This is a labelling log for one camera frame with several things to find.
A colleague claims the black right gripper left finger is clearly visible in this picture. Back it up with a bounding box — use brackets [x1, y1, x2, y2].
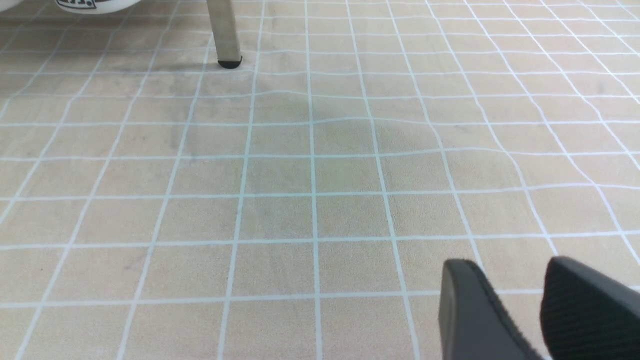
[438, 259, 543, 360]

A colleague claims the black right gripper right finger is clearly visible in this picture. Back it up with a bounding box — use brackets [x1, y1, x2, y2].
[540, 256, 640, 360]

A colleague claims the black canvas sneaker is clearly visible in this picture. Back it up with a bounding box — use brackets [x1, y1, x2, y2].
[55, 0, 141, 15]

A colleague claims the silver metal shoe rack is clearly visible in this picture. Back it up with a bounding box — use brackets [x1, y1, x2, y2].
[206, 0, 243, 69]

